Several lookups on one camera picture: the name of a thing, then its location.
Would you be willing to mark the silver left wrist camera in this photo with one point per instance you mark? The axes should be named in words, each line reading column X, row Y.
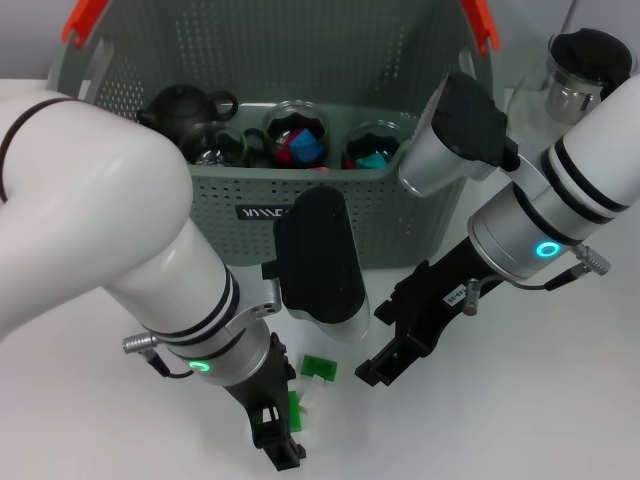
column 320, row 260

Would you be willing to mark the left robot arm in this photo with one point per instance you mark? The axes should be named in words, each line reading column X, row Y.
column 100, row 200

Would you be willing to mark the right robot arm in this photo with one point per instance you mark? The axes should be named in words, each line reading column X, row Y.
column 575, row 175

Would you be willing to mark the teal building brick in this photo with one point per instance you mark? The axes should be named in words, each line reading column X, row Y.
column 372, row 161

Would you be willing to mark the black clay teapot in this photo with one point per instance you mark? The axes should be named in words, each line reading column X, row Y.
column 185, row 105

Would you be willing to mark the green stepped building brick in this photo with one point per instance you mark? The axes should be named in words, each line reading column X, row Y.
column 297, row 412

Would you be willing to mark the dark green building brick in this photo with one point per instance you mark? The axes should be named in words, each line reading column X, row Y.
column 320, row 367

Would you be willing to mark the blue building brick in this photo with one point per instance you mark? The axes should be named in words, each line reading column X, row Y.
column 306, row 147

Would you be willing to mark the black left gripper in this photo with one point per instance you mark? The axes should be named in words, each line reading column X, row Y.
column 267, row 400

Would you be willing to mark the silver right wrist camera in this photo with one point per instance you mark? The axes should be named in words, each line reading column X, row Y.
column 450, row 135

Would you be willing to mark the glass pitcher with black lid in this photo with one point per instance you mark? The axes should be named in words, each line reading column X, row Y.
column 585, row 50

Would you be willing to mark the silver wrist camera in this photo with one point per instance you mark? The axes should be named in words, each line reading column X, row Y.
column 450, row 135
column 320, row 260

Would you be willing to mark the grey-green perforated storage bin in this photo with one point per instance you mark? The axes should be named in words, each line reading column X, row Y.
column 390, row 220

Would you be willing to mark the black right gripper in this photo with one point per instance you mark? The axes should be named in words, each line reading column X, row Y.
column 440, row 295

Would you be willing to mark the glass teacup with black holder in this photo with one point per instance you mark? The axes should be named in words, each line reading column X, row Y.
column 220, row 145
column 372, row 142
column 295, row 120

